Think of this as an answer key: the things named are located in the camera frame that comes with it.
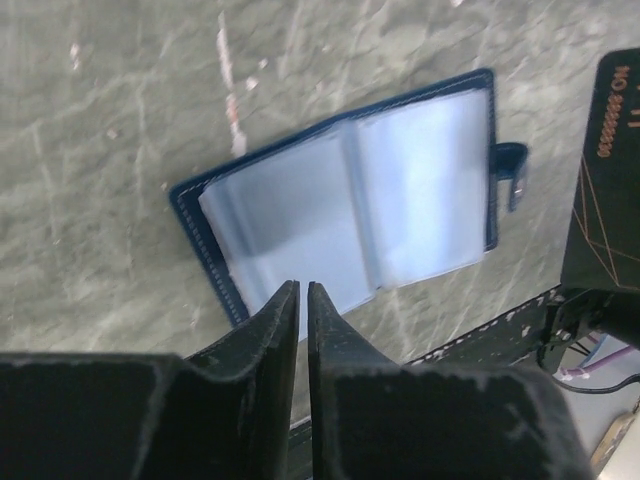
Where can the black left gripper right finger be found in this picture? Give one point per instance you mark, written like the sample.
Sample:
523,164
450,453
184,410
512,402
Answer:
354,395

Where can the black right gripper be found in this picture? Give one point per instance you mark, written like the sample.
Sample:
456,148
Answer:
573,313

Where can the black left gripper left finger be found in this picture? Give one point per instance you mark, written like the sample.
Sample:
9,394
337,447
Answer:
243,416

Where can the black VIP credit card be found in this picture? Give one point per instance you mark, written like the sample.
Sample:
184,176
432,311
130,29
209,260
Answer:
602,249

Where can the blue leather card holder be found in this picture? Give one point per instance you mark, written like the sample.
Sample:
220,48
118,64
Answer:
379,197

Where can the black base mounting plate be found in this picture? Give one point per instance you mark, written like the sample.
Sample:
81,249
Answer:
477,409

